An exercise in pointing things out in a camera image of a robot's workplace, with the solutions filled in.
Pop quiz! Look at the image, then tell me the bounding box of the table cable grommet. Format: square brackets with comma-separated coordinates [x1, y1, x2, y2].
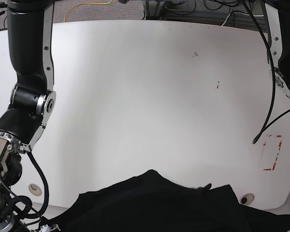
[239, 193, 255, 206]
[29, 184, 43, 197]

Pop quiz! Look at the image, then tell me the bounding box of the left table cable grommet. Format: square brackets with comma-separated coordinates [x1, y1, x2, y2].
[29, 184, 43, 197]

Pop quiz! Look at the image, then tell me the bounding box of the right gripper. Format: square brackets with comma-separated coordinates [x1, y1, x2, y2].
[38, 224, 60, 232]

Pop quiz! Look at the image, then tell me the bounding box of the right table cable grommet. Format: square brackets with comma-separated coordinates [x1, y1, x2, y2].
[239, 193, 255, 206]

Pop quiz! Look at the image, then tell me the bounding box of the black T-shirt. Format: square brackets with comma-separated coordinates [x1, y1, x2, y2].
[38, 169, 290, 232]

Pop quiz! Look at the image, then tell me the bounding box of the aluminium frame post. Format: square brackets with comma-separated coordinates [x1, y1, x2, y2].
[142, 0, 165, 20]

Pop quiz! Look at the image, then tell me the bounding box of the yellow cable on floor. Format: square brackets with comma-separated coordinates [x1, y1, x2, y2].
[64, 0, 113, 23]

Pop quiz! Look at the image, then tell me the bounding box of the white cable on floor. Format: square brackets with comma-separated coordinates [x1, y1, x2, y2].
[221, 12, 264, 27]

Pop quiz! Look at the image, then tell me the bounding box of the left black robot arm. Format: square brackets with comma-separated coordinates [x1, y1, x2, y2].
[242, 0, 290, 144]

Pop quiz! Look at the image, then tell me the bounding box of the red tape rectangle marking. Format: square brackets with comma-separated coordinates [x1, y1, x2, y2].
[261, 134, 283, 171]

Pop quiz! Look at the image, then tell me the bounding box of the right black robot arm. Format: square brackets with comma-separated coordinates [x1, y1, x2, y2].
[0, 0, 56, 232]

